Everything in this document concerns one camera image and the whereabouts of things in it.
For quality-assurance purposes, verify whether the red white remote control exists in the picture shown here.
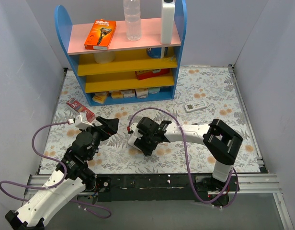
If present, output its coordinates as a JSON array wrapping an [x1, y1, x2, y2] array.
[[128, 135, 142, 152]]

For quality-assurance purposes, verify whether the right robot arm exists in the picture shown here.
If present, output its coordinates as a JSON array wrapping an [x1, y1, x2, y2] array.
[[128, 117, 243, 191]]

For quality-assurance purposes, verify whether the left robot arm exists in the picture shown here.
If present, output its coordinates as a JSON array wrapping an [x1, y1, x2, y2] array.
[[5, 113, 119, 230]]

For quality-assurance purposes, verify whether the yellow small box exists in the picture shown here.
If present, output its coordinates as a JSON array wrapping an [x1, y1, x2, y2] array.
[[92, 92, 109, 104]]

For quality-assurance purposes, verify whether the red toothpaste box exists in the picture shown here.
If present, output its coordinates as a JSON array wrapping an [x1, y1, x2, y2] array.
[[66, 98, 96, 122]]

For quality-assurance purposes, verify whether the light blue small box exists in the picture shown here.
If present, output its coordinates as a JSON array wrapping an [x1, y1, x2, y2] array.
[[148, 87, 160, 94]]

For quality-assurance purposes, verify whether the red flat box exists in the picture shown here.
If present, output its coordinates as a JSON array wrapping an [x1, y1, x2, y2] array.
[[135, 69, 170, 80]]

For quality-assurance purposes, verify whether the blue wooden shelf unit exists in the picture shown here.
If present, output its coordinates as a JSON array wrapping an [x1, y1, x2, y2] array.
[[54, 0, 187, 106]]

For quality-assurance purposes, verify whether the floral table mat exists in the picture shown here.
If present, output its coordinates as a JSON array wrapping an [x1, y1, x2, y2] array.
[[38, 66, 261, 175]]

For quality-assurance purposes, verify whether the blue round tin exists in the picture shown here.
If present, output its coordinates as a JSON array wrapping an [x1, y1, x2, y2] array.
[[146, 47, 168, 59]]

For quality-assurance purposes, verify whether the orange razor box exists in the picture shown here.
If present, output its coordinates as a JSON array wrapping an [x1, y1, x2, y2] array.
[[84, 19, 116, 51]]

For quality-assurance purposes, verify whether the clear plastic bottle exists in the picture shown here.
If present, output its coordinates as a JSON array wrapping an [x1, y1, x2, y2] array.
[[123, 0, 141, 41]]

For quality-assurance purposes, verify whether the white plastic bottle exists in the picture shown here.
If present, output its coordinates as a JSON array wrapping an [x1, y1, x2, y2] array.
[[160, 0, 175, 44]]

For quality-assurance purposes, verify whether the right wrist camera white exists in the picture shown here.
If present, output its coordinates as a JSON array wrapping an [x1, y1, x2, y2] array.
[[127, 123, 142, 139]]

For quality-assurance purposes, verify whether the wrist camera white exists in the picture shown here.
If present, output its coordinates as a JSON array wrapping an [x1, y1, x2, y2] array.
[[127, 123, 142, 139], [67, 112, 93, 130]]

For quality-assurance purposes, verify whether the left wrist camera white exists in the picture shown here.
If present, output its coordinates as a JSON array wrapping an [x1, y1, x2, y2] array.
[[67, 112, 93, 130]]

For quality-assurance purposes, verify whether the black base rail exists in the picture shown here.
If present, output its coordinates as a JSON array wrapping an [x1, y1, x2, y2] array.
[[84, 173, 226, 202]]

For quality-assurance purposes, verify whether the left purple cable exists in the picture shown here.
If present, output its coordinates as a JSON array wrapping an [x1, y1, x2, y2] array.
[[0, 121, 112, 219]]

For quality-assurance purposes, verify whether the purple cable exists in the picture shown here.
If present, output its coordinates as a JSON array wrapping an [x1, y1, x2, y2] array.
[[127, 107, 240, 208], [0, 121, 112, 219]]

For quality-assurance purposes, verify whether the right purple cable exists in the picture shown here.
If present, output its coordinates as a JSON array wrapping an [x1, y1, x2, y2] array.
[[127, 107, 240, 208]]

